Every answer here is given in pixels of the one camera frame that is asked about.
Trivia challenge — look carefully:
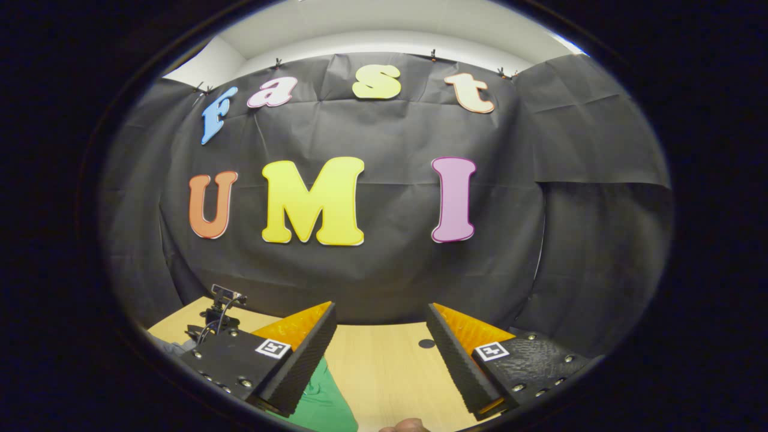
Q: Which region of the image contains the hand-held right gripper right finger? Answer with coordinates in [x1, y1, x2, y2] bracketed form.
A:
[426, 302, 605, 422]

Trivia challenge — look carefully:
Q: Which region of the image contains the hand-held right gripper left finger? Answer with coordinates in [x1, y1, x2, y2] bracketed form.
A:
[180, 300, 338, 419]

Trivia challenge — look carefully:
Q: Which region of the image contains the green T-shirt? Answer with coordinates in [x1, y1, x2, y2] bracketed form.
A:
[267, 357, 359, 432]

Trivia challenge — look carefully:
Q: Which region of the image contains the black backdrop cloth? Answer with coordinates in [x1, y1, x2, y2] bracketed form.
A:
[99, 51, 673, 361]

